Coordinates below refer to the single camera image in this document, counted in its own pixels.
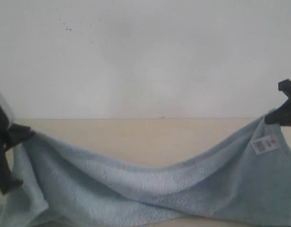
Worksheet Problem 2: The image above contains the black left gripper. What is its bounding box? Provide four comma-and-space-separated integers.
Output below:
0, 105, 35, 195

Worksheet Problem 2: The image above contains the light blue terry towel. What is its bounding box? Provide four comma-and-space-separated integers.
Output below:
0, 117, 291, 227

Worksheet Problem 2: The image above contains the white fabric care label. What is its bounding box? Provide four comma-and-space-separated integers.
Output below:
251, 135, 279, 155

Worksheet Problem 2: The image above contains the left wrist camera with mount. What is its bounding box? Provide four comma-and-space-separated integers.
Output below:
0, 92, 15, 129

